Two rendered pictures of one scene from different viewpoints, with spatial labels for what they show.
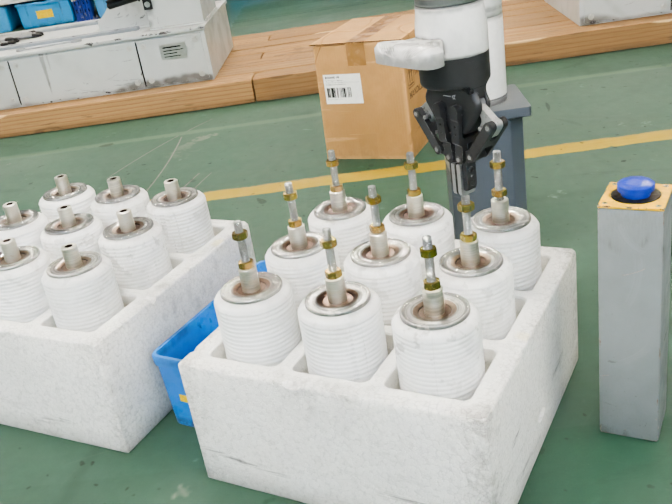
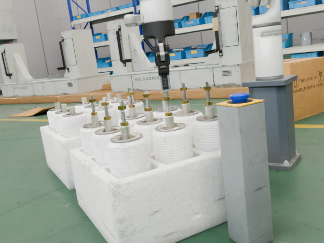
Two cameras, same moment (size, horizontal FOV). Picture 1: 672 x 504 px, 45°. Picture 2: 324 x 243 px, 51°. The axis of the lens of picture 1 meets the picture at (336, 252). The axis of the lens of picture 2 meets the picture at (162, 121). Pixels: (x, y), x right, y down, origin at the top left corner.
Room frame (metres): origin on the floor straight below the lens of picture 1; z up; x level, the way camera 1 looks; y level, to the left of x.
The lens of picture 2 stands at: (0.16, -0.57, 0.43)
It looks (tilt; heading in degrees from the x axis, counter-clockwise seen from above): 11 degrees down; 32
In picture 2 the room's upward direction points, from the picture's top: 7 degrees counter-clockwise
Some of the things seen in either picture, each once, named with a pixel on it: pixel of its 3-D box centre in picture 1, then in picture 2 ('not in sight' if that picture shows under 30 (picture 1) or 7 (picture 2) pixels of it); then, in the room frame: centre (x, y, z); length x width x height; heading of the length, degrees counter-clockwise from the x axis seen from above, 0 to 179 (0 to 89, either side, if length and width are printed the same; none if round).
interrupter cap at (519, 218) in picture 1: (501, 220); (210, 117); (0.96, -0.22, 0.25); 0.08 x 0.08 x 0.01
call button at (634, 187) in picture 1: (635, 190); (239, 99); (0.84, -0.34, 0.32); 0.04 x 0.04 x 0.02
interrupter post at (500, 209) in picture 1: (500, 210); (209, 113); (0.96, -0.22, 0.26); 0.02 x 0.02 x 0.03
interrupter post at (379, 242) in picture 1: (379, 243); (149, 116); (0.92, -0.05, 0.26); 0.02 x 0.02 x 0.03
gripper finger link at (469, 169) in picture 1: (473, 168); (164, 78); (0.84, -0.16, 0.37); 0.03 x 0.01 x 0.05; 32
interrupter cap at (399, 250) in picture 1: (380, 253); (150, 121); (0.92, -0.05, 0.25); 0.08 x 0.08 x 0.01
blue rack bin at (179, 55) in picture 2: not in sight; (179, 53); (5.90, 2.46, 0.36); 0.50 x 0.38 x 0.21; 176
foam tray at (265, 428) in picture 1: (395, 361); (157, 176); (0.92, -0.05, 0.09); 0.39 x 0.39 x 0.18; 59
